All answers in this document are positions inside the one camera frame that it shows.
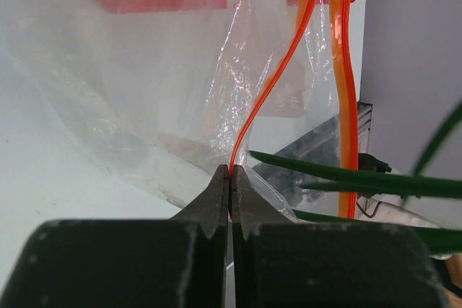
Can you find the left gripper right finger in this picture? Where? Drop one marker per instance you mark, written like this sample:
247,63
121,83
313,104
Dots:
279,263

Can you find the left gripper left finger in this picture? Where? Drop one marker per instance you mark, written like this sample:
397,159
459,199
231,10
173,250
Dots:
176,262

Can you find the green onion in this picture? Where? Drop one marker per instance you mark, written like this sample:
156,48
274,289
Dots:
334,179

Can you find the clear zip top bag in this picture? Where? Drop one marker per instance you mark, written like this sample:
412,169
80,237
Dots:
149,104

